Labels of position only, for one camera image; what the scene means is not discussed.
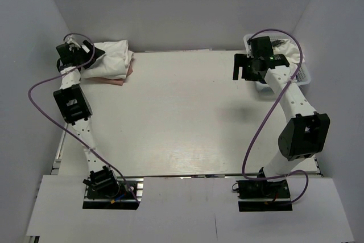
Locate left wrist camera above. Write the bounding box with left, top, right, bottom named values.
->
left=64, top=36, right=90, bottom=53

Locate white cartoon print t-shirt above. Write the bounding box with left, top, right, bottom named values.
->
left=81, top=40, right=134, bottom=79

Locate crumpled white t-shirt in basket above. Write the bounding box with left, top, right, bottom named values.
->
left=271, top=39, right=301, bottom=64

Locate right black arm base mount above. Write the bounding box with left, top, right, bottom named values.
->
left=231, top=180, right=292, bottom=212

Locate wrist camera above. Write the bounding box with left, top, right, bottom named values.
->
left=247, top=36, right=289, bottom=71
left=64, top=36, right=90, bottom=53

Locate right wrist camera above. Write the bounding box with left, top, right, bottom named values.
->
left=247, top=36, right=289, bottom=71

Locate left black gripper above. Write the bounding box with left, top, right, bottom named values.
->
left=73, top=40, right=105, bottom=69

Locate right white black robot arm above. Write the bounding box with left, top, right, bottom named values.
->
left=233, top=53, right=330, bottom=197

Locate folded pink t-shirt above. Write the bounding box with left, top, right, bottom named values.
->
left=91, top=58, right=134, bottom=86

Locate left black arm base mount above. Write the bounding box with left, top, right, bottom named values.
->
left=82, top=167, right=143, bottom=211

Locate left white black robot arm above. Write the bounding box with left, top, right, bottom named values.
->
left=53, top=40, right=104, bottom=172

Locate white plastic laundry basket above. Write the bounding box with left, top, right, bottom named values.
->
left=243, top=32, right=311, bottom=92

